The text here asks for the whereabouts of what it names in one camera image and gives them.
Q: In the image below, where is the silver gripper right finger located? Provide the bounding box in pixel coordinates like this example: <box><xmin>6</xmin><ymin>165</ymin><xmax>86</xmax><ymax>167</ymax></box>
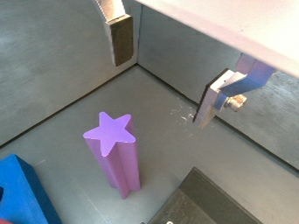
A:
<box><xmin>192</xmin><ymin>53</ymin><xmax>276</xmax><ymax>129</ymax></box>

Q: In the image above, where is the red rounded prism block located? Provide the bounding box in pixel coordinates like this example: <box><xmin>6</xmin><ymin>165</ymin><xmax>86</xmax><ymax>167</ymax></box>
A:
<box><xmin>0</xmin><ymin>219</ymin><xmax>11</xmax><ymax>224</ymax></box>

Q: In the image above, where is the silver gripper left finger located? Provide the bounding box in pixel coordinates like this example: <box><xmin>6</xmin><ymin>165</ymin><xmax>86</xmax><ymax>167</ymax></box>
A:
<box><xmin>93</xmin><ymin>0</ymin><xmax>133</xmax><ymax>67</ymax></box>

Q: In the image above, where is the blue shape sorter board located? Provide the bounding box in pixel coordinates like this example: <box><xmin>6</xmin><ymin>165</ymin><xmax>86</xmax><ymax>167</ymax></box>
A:
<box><xmin>0</xmin><ymin>154</ymin><xmax>61</xmax><ymax>224</ymax></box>

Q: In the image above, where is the dark grey curved block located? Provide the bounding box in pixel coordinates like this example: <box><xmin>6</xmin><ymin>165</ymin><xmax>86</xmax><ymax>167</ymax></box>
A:
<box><xmin>146</xmin><ymin>167</ymin><xmax>262</xmax><ymax>224</ymax></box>

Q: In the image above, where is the purple star prism block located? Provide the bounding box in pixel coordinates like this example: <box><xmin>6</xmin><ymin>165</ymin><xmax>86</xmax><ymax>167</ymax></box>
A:
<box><xmin>82</xmin><ymin>112</ymin><xmax>140</xmax><ymax>199</ymax></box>

